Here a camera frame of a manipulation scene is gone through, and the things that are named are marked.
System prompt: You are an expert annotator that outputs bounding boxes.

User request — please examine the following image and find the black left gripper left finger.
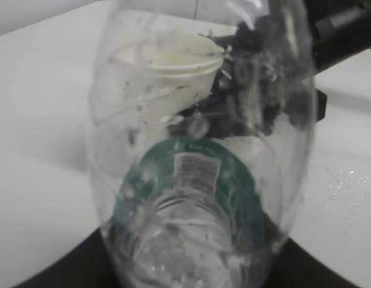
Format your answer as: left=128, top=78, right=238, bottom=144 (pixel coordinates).
left=16, top=229, right=120, bottom=288

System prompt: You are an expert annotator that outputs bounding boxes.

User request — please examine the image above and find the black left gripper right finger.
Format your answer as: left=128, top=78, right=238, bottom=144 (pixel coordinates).
left=263, top=238, right=357, bottom=288

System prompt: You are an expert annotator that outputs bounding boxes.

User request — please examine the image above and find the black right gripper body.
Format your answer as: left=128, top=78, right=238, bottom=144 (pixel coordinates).
left=173, top=17, right=327, bottom=138

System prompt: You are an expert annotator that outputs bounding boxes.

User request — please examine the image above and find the clear water bottle green label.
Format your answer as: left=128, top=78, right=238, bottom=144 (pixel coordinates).
left=88, top=1, right=315, bottom=287

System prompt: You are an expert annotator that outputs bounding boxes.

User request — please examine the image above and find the white paper cup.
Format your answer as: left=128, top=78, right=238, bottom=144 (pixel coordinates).
left=89, top=32, right=224, bottom=127

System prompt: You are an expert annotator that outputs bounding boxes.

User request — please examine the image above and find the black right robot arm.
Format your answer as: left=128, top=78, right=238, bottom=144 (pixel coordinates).
left=167, top=1, right=371, bottom=139

